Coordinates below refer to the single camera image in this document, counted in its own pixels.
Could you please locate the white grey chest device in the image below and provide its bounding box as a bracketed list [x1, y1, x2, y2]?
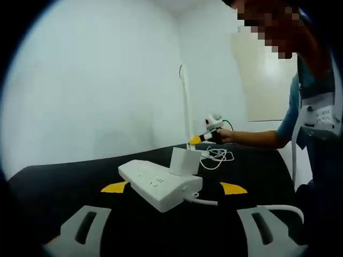
[297, 90, 339, 141]

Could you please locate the white desk lamp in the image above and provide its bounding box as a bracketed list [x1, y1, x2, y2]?
[177, 63, 204, 152]

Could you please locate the white power strip cable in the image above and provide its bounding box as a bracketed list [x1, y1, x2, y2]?
[183, 191, 305, 223]

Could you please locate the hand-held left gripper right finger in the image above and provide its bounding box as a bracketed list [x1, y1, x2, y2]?
[218, 182, 309, 252]

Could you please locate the white desk lamp plug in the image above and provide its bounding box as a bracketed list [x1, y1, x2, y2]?
[168, 147, 202, 176]

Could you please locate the white lamp cable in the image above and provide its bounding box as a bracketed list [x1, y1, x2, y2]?
[198, 146, 235, 170]

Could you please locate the white power strip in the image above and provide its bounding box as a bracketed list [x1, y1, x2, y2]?
[117, 160, 203, 214]

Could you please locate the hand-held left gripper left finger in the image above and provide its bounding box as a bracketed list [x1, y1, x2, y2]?
[42, 181, 131, 252]

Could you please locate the black table cloth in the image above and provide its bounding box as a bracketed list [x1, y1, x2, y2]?
[8, 143, 295, 257]

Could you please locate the person's right hand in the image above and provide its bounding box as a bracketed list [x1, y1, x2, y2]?
[214, 128, 237, 145]

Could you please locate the person's head and neck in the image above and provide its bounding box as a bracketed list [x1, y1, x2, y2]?
[222, 0, 335, 92]

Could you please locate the beige wall board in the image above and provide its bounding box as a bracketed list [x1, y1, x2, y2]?
[232, 32, 298, 123]

